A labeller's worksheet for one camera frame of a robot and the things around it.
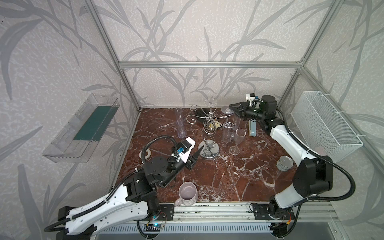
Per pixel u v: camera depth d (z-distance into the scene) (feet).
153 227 2.33
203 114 2.42
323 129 2.08
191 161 1.66
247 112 2.33
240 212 2.47
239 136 2.81
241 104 2.42
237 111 2.35
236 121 2.99
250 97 2.50
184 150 1.48
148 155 3.07
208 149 3.10
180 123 3.07
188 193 2.64
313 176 1.44
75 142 2.10
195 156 1.70
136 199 1.42
